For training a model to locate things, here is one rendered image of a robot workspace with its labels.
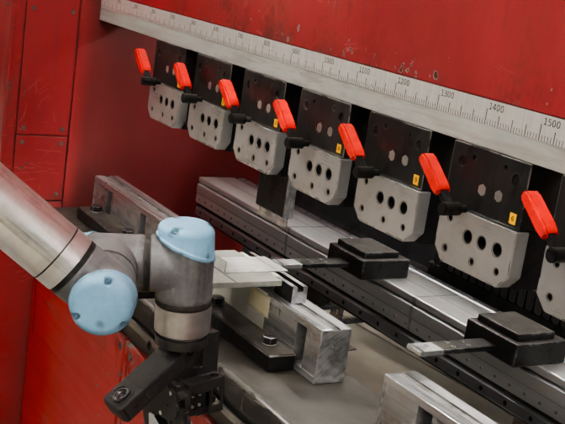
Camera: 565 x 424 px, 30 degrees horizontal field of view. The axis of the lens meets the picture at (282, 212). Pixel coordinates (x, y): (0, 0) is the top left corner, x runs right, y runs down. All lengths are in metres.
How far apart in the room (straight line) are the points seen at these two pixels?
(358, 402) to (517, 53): 0.65
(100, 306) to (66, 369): 1.26
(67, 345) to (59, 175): 0.44
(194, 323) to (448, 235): 0.36
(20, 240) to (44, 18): 1.39
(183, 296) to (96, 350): 0.94
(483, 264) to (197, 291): 0.37
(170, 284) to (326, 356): 0.45
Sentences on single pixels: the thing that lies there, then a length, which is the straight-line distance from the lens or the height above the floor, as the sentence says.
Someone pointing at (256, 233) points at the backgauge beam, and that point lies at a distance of 2.40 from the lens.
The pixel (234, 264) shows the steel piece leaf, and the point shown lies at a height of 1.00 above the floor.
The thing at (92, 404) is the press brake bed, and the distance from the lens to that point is 2.33.
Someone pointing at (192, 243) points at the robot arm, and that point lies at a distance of 1.34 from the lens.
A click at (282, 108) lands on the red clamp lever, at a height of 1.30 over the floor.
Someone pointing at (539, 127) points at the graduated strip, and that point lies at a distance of 1.32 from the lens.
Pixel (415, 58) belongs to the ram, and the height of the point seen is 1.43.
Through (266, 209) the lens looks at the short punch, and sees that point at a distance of 1.90.
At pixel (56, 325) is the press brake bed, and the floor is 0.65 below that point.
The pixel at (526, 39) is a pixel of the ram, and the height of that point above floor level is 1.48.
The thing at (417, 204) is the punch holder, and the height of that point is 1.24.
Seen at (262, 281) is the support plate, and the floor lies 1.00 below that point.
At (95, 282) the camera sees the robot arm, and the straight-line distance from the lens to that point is 1.20.
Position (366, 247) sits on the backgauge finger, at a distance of 2.01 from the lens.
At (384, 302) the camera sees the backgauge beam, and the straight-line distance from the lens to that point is 2.00.
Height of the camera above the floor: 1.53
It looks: 13 degrees down
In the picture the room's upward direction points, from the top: 8 degrees clockwise
